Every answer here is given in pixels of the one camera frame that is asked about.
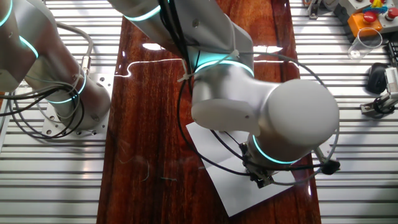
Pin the black keyboard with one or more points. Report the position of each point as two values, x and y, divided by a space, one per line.
394 53

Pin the small silver camera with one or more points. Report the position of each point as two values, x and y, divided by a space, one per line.
392 77

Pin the grey box with red button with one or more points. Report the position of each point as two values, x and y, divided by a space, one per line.
357 6

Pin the glossy red-brown wooden board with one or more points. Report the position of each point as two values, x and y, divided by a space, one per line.
149 140

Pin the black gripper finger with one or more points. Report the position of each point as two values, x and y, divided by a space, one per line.
261 184
269 181

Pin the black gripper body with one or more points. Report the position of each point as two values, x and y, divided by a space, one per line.
255 166

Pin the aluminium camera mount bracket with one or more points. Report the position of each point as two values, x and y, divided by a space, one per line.
370 109

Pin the colourful toy figure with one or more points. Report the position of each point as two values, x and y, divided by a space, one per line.
376 4

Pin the orange emergency stop box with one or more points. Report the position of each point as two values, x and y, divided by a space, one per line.
370 17

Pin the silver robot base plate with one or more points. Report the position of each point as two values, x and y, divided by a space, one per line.
107 82

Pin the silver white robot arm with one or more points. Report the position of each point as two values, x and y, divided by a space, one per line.
295 118

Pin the white paper sheet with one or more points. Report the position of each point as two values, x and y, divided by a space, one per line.
236 193

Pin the clear plastic cup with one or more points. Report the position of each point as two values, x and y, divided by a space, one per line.
357 53

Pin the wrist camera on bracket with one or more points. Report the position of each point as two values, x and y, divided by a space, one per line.
330 167

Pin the black computer mouse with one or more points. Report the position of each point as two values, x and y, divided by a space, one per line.
376 79

